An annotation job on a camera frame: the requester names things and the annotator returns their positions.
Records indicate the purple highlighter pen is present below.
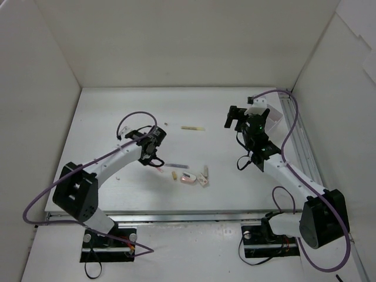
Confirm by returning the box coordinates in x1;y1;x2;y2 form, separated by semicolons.
164;163;189;169

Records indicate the yellow highlighter pen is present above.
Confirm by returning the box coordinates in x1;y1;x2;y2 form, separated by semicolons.
181;126;205;131

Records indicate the white staples box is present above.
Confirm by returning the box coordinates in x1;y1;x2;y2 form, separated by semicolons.
197;173;209;187

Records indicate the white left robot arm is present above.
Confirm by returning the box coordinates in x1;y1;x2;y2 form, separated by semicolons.
52;126;167;247

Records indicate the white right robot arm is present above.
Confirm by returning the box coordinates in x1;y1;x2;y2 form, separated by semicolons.
224;106;350;249

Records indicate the white divided container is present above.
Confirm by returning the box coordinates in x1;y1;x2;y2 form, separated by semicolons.
265;104;284;136

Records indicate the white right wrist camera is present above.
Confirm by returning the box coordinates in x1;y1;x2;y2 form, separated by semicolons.
247;97;268;114

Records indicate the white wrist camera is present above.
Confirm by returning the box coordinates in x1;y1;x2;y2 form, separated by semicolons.
116;126;132;140
247;97;268;114

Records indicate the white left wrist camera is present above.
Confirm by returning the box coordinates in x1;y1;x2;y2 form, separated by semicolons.
116;126;132;140

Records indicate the aluminium right side rail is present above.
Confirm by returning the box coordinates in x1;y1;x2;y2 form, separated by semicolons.
277;89;370;281

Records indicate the aluminium rail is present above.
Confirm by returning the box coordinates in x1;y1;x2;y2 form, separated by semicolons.
277;89;370;281
45;208;300;224

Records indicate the aluminium front rail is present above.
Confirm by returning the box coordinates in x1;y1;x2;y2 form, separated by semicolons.
45;208;300;224

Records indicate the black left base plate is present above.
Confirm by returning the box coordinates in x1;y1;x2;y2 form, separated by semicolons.
79;230;135;263

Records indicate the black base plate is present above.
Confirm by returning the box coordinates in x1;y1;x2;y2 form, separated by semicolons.
240;225;300;260
79;230;135;263

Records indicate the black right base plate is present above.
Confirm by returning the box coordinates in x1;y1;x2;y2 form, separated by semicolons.
240;225;300;260

